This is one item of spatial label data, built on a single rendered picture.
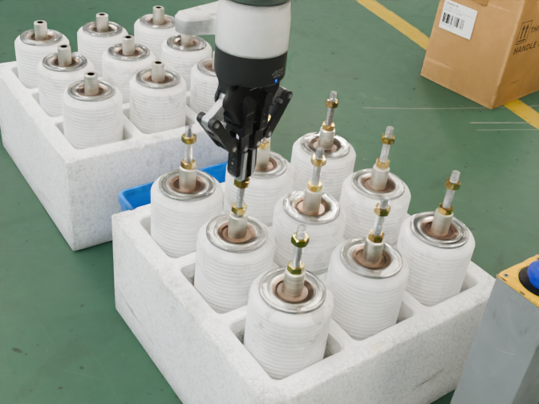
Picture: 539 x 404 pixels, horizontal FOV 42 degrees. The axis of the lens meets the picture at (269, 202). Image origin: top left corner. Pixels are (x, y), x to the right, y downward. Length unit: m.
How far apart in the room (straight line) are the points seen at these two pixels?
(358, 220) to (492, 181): 0.65
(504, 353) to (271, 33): 0.42
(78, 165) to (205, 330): 0.41
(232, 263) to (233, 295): 0.05
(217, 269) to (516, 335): 0.34
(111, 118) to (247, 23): 0.51
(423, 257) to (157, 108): 0.53
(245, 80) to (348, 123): 0.99
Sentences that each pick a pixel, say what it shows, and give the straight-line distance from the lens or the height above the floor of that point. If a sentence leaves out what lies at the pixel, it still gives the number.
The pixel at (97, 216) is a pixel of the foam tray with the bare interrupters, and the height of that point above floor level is 0.06.
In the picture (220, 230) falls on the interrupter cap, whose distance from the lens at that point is 0.85.
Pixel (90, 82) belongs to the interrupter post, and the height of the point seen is 0.27.
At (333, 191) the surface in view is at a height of 0.20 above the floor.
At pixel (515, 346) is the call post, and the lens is 0.80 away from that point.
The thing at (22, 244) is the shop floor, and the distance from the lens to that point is 1.26.
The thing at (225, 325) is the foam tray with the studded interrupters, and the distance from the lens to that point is 0.84.
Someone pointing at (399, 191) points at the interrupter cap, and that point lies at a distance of 0.98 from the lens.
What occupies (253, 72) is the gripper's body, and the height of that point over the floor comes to 0.48.
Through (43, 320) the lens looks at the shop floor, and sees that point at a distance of 1.11.
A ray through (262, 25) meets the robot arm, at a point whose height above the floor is 0.53.
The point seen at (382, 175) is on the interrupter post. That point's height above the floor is 0.27.
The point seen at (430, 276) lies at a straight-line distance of 0.91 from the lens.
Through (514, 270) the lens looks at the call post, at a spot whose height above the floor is 0.31.
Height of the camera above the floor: 0.77
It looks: 35 degrees down
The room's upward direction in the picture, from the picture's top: 7 degrees clockwise
